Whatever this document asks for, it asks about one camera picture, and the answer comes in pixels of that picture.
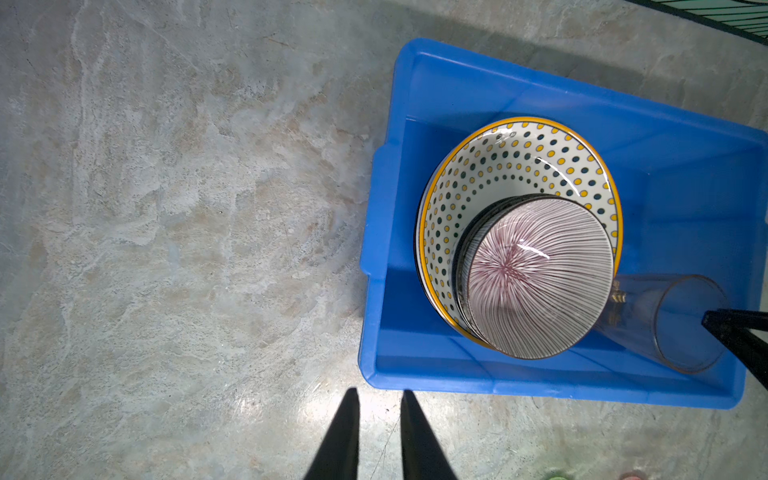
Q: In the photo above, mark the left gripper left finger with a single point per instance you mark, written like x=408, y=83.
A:
x=338, y=454

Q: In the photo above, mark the pink striped bowl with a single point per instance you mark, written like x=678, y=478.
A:
x=532, y=275

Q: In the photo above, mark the green transparent cup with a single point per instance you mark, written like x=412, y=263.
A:
x=556, y=476

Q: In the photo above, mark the yellow transparent cup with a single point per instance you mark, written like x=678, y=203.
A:
x=659, y=317

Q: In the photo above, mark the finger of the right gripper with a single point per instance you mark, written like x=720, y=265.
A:
x=734, y=330

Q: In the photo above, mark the pink transparent cup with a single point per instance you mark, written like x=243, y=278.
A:
x=633, y=475

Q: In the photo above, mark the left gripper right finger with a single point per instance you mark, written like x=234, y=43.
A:
x=422, y=456

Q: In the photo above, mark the yellow rim dotted plate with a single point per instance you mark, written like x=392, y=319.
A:
x=508, y=158

